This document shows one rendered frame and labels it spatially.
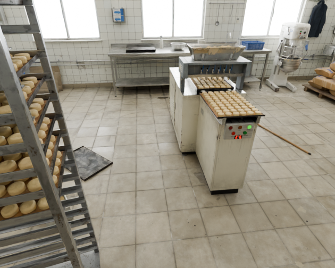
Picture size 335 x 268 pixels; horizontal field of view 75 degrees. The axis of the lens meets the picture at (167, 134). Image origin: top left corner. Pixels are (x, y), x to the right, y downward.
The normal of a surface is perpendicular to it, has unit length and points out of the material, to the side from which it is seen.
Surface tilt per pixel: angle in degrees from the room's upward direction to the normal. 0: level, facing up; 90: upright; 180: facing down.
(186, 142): 90
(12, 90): 90
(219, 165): 90
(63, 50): 90
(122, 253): 0
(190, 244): 0
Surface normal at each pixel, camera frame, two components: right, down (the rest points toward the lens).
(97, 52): 0.12, 0.50
